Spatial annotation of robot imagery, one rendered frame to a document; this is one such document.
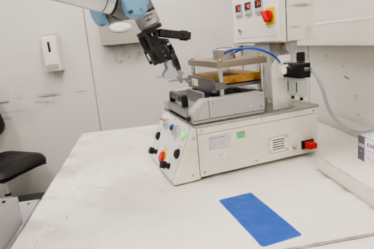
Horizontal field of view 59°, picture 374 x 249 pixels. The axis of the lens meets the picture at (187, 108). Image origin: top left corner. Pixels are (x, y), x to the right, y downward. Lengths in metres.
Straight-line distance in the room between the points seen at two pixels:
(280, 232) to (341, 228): 0.13
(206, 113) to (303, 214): 0.39
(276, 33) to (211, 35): 1.58
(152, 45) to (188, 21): 1.58
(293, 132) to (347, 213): 0.38
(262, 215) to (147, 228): 0.28
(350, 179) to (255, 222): 0.30
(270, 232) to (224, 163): 0.34
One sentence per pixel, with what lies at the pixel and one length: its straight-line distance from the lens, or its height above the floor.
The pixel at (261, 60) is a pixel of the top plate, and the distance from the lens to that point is 1.11.
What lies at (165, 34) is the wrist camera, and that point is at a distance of 1.10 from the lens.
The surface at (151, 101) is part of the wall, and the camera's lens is 2.65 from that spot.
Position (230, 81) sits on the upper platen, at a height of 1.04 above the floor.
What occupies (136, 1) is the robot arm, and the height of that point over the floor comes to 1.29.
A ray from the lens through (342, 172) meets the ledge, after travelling 1.01.
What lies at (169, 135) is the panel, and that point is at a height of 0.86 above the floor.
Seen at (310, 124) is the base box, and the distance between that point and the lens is 1.22.
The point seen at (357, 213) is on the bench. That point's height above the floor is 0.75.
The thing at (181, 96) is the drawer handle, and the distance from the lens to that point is 1.08.
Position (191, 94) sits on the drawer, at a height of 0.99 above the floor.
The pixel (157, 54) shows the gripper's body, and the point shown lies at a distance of 1.08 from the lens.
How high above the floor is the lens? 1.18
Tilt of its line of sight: 12 degrees down
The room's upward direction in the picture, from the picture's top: 5 degrees counter-clockwise
